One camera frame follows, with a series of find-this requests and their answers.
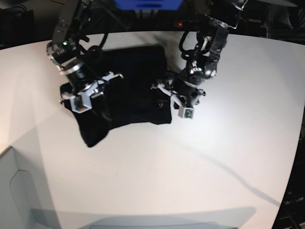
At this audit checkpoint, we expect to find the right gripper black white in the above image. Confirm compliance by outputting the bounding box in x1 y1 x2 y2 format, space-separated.
60 69 124 104

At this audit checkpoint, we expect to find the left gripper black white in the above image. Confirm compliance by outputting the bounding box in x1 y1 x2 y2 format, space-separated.
151 77 206 109

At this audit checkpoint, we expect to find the black T-shirt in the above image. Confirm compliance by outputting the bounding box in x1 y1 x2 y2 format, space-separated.
72 45 172 147

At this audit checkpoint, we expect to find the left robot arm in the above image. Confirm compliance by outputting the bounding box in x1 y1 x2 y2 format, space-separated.
152 0 247 111

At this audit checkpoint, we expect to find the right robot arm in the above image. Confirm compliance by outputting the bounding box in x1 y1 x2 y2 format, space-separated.
46 0 122 114

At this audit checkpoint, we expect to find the blue box at top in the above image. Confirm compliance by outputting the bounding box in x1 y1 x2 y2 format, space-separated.
114 0 183 10

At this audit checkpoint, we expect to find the black equipment at right edge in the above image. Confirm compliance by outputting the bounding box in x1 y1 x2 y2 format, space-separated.
278 133 305 229

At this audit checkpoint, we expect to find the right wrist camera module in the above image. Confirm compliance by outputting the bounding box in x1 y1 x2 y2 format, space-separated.
70 92 92 114

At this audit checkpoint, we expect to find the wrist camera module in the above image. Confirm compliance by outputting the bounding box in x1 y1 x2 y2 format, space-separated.
70 92 92 114
178 106 194 119

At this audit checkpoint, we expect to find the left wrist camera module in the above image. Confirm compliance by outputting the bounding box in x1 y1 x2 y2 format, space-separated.
178 106 194 119

